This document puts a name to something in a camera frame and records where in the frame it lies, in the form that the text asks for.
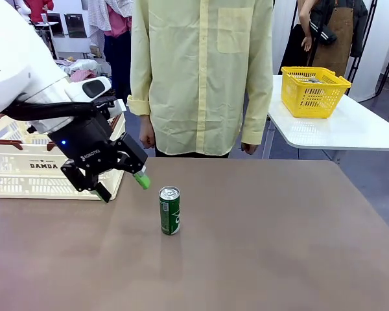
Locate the green drink can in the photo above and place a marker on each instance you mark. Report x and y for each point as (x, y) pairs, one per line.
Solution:
(170, 217)

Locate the white folding table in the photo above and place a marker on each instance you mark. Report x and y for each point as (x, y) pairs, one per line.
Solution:
(343, 133)

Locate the person right hand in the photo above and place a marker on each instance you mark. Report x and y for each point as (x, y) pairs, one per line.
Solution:
(147, 133)

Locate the bystander in brown apron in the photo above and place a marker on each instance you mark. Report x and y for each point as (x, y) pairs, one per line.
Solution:
(337, 35)

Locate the person left hand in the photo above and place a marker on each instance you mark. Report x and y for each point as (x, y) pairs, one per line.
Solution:
(250, 148)

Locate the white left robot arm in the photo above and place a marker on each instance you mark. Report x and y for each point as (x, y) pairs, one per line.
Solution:
(13, 64)

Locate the dark wall appliance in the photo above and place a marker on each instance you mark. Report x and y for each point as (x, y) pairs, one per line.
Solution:
(75, 25)
(55, 24)

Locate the yellow plastic basket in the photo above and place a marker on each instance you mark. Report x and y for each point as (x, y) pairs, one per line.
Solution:
(314, 97)

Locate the person left forearm yellow sleeve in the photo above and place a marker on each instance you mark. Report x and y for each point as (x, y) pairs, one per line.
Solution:
(256, 113)

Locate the person torso yellow shirt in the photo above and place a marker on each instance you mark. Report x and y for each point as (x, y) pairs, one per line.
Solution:
(197, 81)

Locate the grey background desk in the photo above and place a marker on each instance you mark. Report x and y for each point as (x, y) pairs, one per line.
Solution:
(48, 27)

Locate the red and white figure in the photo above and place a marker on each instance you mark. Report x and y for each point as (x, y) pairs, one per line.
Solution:
(35, 8)

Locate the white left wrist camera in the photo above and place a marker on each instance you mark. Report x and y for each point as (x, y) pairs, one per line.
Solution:
(118, 108)

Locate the person right forearm yellow sleeve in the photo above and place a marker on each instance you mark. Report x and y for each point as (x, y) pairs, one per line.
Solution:
(139, 90)

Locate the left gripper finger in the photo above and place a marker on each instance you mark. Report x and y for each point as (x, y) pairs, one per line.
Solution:
(84, 179)
(133, 155)

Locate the bystander in pink shirt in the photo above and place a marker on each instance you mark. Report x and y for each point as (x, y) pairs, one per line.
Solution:
(116, 48)

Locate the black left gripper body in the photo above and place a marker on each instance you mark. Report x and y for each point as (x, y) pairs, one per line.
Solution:
(84, 142)

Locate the pile of colourful clothes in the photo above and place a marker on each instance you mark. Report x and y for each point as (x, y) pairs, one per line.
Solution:
(84, 69)

